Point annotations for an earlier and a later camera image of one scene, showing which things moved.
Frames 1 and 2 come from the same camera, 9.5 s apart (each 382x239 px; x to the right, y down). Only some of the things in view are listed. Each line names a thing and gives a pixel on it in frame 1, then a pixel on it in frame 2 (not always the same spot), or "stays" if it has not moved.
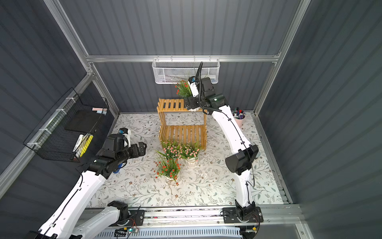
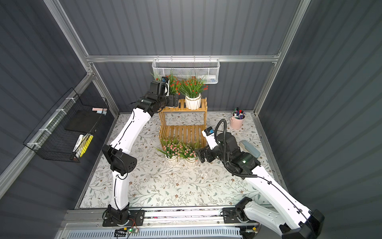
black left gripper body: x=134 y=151 to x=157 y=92
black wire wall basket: x=66 y=131 stays
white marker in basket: x=79 y=141 stays
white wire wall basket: x=171 y=70 stays
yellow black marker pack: x=84 y=145 stays
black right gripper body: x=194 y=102 to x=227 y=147
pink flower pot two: x=189 y=152 stays
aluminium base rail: x=189 y=216 stays
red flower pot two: x=169 y=168 to x=175 y=84
